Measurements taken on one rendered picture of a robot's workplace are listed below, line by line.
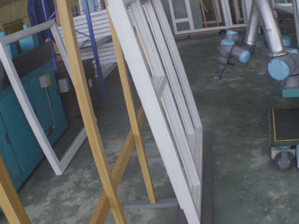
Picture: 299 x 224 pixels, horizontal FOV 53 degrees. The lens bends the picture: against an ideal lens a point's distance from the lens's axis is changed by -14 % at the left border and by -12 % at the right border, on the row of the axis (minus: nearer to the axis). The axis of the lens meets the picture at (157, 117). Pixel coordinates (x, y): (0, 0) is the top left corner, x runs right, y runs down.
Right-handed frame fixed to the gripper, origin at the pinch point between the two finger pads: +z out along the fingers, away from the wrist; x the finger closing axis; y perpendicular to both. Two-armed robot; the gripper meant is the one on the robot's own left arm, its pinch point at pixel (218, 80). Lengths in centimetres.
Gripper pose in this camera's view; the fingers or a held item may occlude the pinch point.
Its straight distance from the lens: 246.4
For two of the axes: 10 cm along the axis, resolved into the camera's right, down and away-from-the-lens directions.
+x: -4.1, 5.1, -7.6
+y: -9.0, -3.6, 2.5
